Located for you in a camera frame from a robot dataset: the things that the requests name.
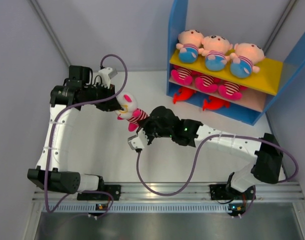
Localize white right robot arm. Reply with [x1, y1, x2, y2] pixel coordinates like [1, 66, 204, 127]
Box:
[128, 106, 283, 199]

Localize blue toy shelf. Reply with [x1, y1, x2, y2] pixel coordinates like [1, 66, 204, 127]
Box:
[166, 0, 305, 126]

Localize striped pink plush on shelf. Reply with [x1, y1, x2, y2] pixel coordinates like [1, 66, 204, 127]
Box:
[170, 65, 194, 86]

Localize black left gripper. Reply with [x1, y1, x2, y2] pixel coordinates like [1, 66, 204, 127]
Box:
[82, 81, 122, 112]

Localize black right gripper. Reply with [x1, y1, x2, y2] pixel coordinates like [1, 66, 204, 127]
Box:
[137, 116, 174, 146]

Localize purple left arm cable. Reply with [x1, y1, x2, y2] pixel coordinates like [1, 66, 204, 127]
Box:
[43, 53, 129, 221]

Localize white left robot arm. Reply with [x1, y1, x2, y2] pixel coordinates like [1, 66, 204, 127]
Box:
[27, 65, 117, 200]

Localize white pink plush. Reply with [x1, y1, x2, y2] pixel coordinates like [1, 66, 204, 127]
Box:
[195, 74, 221, 93]
[114, 92, 149, 132]
[218, 81, 247, 101]

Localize pink doll plush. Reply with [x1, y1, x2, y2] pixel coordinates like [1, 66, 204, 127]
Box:
[176, 29, 204, 64]
[199, 35, 233, 72]
[229, 42, 266, 79]

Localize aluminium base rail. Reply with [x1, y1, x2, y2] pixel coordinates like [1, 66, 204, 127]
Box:
[32, 182, 305, 203]

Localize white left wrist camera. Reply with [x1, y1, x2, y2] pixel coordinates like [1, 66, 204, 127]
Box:
[98, 67, 118, 88]

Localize red shark plush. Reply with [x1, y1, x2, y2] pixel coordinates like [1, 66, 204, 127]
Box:
[172, 86, 197, 104]
[202, 95, 230, 111]

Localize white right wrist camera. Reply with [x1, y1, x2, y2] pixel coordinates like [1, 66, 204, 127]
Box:
[127, 128, 149, 150]

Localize red shark plush on shelf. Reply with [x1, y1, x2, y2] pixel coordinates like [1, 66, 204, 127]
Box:
[172, 86, 197, 104]

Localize white slotted cable duct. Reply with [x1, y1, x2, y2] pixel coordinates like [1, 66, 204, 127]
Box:
[55, 202, 242, 214]

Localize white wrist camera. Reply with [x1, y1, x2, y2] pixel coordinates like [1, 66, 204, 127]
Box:
[127, 128, 149, 150]
[98, 67, 118, 88]

